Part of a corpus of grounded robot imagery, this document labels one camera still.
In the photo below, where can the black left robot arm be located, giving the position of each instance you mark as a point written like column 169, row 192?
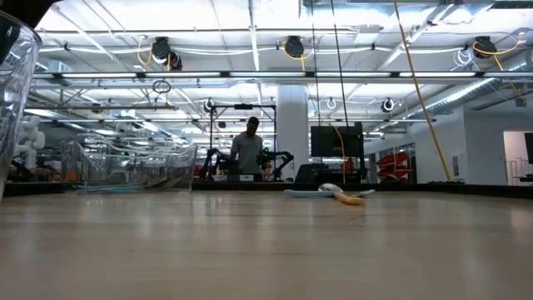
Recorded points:
column 29, row 8

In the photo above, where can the long ceiling light strip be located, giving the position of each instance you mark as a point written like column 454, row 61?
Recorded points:
column 266, row 75

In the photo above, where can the black aluminium table frame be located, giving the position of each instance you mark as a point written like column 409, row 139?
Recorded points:
column 250, row 186

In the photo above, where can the red background machine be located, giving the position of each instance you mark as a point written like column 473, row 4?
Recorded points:
column 393, row 164

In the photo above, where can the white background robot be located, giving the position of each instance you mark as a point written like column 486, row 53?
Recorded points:
column 31, row 137

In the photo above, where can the silver ventilation duct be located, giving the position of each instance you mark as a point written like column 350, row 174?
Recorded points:
column 458, row 96

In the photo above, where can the black monitor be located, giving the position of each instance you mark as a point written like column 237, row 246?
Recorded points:
column 333, row 141

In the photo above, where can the black background robot arm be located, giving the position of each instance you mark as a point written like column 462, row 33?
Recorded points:
column 277, row 157
column 208, row 160

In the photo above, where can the clear plastic container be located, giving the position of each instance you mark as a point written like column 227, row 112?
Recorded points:
column 125, row 162
column 16, row 104

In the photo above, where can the person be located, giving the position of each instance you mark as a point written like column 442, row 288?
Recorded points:
column 247, row 152

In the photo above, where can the black background gantry frame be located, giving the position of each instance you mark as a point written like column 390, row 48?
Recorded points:
column 243, row 107

